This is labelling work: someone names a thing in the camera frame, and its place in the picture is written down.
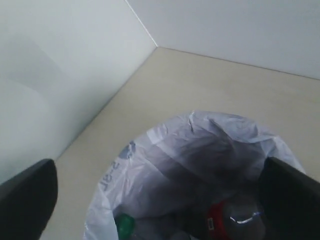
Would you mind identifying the green label water bottle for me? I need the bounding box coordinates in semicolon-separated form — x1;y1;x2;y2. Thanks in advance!
114;213;180;240

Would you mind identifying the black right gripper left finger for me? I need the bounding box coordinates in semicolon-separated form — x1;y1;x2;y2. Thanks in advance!
0;159;58;240

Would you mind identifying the white plastic bin liner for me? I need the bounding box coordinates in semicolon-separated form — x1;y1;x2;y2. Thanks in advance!
83;111;304;240

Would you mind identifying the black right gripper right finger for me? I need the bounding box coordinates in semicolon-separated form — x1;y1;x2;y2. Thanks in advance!
258;157;320;240

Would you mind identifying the red label plastic bottle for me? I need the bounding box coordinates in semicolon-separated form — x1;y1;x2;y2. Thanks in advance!
184;194;270;240

